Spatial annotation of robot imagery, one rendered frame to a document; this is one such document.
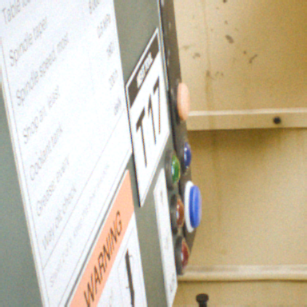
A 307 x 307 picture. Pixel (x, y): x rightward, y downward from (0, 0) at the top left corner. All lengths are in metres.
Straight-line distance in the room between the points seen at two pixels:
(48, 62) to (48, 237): 0.07
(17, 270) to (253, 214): 1.17
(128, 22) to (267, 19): 0.85
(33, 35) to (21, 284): 0.09
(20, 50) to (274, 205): 1.16
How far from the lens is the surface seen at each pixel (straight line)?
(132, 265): 0.48
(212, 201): 1.46
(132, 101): 0.48
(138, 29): 0.51
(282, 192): 1.45
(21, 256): 0.32
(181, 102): 0.61
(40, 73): 0.34
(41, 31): 0.34
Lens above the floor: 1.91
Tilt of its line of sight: 23 degrees down
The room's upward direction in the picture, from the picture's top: 7 degrees counter-clockwise
